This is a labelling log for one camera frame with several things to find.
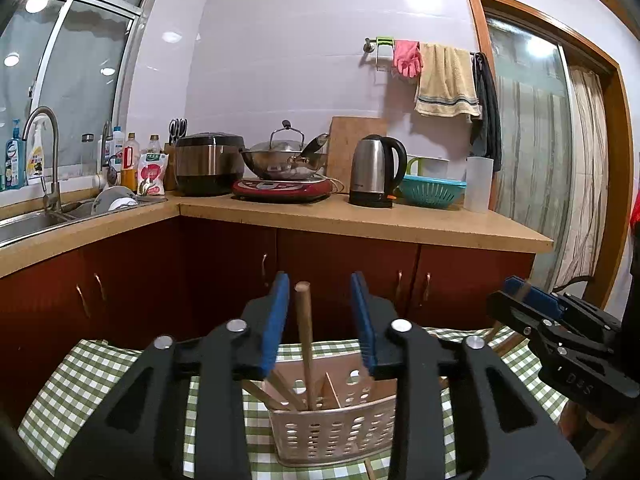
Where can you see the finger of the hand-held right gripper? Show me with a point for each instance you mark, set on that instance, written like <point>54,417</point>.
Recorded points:
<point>510,310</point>
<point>547,304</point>

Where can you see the thin wooden chopstick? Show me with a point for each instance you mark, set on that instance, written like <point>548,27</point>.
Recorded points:
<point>270,395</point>

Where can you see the teal plastic colander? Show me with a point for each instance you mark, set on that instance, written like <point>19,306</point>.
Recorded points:
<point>432,191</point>

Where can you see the red cloth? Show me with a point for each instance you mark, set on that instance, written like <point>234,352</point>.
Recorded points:
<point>635,211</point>

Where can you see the tall chrome faucet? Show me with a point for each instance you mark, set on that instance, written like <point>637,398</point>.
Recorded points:
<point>50,175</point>

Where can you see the red-brown base cabinets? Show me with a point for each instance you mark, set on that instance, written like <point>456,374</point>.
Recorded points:
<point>225,270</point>

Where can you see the wooden cutting board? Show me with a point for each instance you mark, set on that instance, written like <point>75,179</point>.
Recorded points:
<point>355,140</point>

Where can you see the pink perforated utensil holder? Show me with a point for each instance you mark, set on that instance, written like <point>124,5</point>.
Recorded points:
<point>325,435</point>

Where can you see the dark hanging cloth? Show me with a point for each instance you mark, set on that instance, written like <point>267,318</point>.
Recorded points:
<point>489,105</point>

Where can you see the red induction cooker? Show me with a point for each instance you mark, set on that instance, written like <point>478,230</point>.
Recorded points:
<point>280,189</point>

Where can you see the thick wooden utensil stick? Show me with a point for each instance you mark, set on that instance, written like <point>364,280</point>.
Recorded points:
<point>304,340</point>

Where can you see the dark rice cooker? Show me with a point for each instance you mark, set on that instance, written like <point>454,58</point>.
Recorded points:
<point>207,167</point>

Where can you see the white translucent cup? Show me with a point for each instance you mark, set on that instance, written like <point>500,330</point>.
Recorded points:
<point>478,185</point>

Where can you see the wall towel rack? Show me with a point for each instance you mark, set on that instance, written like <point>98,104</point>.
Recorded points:
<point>375,46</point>

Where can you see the steel wok with lid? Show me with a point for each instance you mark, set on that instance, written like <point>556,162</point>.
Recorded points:
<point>282,157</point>

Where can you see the sliding glass window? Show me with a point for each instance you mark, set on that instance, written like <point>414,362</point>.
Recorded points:
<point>85,75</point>

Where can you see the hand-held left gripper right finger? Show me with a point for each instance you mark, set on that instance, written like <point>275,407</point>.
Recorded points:
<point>364,330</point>

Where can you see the steel electric kettle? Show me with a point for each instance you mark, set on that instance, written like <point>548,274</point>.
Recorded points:
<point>372,170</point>

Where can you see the wooden door frame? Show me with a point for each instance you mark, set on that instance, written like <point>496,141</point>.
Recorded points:
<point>622,135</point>

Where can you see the knife block with knives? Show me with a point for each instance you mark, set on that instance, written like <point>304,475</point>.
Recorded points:
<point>175,155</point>

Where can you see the green checked tablecloth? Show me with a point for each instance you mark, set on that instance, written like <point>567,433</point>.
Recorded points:
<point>75,385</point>

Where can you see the orange oil bottle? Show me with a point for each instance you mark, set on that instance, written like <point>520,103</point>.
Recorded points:
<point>130,165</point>

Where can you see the clear seasoning bottle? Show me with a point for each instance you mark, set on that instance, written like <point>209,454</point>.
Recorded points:
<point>155,144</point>

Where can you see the white plastic bottle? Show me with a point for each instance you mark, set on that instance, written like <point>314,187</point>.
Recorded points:
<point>117,147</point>

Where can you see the red white packet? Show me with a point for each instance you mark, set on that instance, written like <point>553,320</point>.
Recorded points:
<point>153,175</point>

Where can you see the striped sheer curtain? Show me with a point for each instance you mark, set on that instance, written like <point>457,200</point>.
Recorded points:
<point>585,160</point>

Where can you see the small chrome tap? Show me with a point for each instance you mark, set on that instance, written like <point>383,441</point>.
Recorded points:
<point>107,150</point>

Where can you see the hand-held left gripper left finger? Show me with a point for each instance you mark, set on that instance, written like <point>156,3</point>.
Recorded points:
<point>274,330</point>

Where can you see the white green container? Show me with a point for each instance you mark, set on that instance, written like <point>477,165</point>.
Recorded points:
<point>430,166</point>

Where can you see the white yellow spray bottle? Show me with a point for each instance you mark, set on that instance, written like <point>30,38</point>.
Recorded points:
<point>36,157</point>

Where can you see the beige striped towel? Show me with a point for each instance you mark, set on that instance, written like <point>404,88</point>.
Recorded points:
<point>445,80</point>

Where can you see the stainless steel sink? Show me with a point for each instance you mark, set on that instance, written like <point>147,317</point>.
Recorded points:
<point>30,222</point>

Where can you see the grey white bowl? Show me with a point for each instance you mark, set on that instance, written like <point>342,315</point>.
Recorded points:
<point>116,199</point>

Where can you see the pink rubber glove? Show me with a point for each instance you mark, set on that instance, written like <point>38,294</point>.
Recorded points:
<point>407,59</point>

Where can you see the blue detergent bottle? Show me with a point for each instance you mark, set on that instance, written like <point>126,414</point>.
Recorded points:
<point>15,160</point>

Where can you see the beige kitchen countertop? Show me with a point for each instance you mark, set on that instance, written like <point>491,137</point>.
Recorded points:
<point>380,222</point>

